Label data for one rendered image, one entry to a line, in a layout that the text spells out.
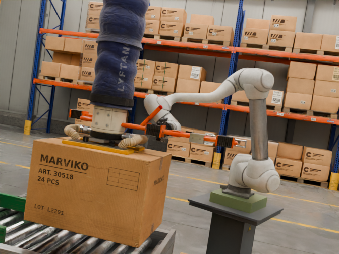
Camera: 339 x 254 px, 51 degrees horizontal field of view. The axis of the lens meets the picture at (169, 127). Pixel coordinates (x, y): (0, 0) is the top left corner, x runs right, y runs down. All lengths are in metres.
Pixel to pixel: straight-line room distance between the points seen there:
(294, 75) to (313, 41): 0.89
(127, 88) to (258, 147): 0.89
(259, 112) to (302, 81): 6.82
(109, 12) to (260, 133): 1.10
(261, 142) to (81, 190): 1.09
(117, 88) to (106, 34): 0.27
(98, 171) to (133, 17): 0.75
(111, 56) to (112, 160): 0.50
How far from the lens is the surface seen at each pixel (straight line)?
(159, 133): 1.74
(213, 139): 1.70
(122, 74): 1.76
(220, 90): 2.21
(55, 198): 1.81
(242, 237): 2.42
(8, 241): 2.06
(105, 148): 1.71
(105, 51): 1.80
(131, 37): 1.79
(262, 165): 2.21
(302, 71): 8.97
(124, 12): 1.79
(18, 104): 12.75
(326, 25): 10.59
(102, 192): 1.69
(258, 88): 2.10
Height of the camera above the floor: 1.33
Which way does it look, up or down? 3 degrees down
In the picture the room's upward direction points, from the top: 8 degrees clockwise
